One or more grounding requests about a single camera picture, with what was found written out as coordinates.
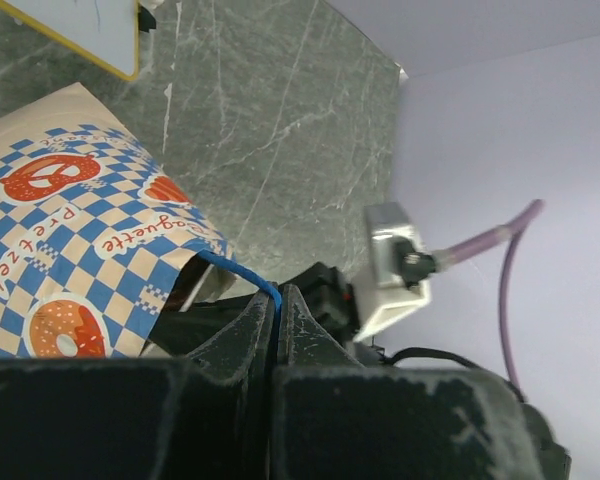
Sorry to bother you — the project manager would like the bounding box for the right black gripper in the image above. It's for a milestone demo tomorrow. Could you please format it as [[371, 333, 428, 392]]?
[[279, 262, 384, 365]]

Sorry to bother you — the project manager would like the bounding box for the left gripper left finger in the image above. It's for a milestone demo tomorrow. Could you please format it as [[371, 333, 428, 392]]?
[[0, 293, 275, 479]]

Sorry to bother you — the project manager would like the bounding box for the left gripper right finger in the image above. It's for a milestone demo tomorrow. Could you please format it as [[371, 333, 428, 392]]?
[[272, 285, 570, 479]]

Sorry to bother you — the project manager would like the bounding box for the checkered paper bag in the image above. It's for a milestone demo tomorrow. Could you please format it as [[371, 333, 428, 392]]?
[[0, 82, 284, 361]]

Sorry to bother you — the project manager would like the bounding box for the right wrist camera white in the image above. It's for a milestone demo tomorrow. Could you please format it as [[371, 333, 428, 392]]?
[[351, 202, 431, 344]]

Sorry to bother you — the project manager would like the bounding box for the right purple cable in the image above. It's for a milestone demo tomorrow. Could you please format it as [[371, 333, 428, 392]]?
[[429, 198, 546, 401]]

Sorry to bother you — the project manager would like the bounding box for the small whiteboard yellow frame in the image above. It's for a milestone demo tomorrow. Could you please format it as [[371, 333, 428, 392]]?
[[0, 0, 140, 81]]

